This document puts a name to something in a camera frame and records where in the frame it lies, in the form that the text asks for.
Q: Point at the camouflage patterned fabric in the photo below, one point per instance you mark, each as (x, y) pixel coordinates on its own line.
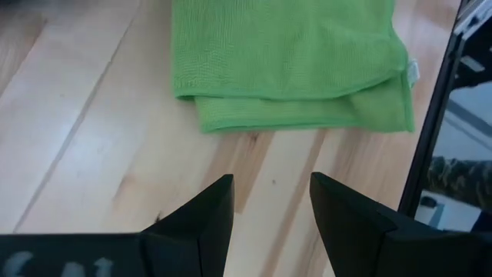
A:
(461, 181)

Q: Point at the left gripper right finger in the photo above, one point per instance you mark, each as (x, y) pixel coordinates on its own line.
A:
(365, 246)

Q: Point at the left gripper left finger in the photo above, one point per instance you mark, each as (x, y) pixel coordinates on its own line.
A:
(115, 254)

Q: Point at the black aluminium table frame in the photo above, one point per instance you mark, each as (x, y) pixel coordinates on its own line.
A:
(430, 134)

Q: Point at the green microfiber towel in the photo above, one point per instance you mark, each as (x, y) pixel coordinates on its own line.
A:
(288, 50)

